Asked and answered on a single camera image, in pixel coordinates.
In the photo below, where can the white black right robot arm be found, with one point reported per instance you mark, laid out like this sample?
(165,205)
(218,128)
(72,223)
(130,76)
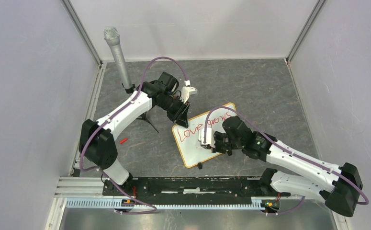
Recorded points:
(338,186)

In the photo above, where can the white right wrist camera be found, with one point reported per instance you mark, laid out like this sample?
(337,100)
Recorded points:
(206,138)

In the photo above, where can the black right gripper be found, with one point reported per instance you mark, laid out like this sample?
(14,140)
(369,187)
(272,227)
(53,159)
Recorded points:
(216,148)

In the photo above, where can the yellow framed whiteboard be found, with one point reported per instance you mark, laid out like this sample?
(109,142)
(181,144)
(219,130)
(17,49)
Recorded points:
(187,138)

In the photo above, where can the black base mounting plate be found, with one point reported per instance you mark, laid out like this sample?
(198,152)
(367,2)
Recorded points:
(226,190)

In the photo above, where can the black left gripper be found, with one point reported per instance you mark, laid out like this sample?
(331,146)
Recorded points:
(181,115)

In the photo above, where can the aluminium frame rail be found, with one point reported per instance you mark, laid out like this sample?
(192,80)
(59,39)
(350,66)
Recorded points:
(90,203)

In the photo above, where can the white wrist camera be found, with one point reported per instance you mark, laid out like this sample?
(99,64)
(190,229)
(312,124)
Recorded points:
(206,138)
(187,91)

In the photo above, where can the silver microphone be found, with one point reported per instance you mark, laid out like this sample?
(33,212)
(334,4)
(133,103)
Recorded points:
(112,38)

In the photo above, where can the black tripod microphone stand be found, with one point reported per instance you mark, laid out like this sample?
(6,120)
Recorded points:
(145,117)

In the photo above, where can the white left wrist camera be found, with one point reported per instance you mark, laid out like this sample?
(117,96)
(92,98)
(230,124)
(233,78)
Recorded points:
(187,91)

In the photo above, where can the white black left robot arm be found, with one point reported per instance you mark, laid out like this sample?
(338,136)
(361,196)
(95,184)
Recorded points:
(97,138)

